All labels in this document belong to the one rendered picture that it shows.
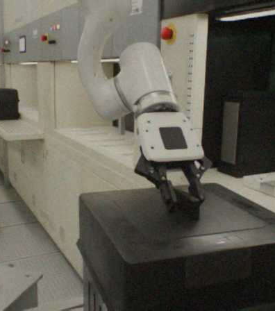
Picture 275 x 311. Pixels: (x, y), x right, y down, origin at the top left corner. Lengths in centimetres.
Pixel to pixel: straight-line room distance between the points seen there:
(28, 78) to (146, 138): 351
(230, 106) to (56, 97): 144
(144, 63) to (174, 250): 37
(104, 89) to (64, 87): 189
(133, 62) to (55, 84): 189
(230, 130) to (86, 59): 80
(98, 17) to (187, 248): 43
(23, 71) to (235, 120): 297
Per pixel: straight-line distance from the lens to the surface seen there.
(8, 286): 96
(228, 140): 146
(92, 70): 76
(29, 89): 412
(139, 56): 76
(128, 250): 51
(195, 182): 65
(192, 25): 123
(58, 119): 265
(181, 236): 55
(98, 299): 67
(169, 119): 69
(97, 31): 75
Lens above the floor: 123
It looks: 12 degrees down
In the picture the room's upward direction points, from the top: 1 degrees clockwise
